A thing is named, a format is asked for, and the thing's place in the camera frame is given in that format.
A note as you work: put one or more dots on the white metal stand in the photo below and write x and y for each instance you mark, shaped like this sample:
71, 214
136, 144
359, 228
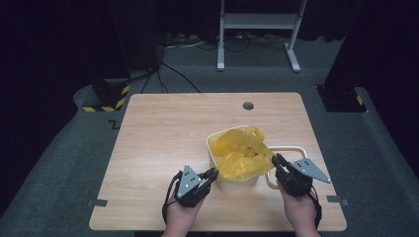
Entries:
260, 20

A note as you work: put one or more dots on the person's right hand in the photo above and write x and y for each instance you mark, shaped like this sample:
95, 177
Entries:
301, 210

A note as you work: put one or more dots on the black yellow striped stand base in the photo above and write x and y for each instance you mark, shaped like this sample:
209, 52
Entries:
108, 95

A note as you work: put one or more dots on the grey tape piece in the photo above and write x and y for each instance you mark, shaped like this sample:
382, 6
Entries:
98, 202
336, 199

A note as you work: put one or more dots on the yellow plastic bag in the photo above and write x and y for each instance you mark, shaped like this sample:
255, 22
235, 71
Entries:
243, 158

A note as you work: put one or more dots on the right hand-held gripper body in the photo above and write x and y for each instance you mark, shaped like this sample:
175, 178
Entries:
309, 169

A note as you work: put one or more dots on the power strip with plugs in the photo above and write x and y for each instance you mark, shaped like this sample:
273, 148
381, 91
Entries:
184, 39

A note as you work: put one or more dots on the cream plastic bin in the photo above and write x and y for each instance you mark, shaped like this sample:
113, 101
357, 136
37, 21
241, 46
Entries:
237, 187

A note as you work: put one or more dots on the black curtain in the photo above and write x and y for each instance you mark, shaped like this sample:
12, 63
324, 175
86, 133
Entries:
49, 49
388, 49

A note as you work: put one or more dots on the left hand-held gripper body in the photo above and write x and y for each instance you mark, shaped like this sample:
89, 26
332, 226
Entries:
187, 181

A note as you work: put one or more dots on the black stand base yellow mark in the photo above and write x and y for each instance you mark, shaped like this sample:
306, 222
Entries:
339, 98

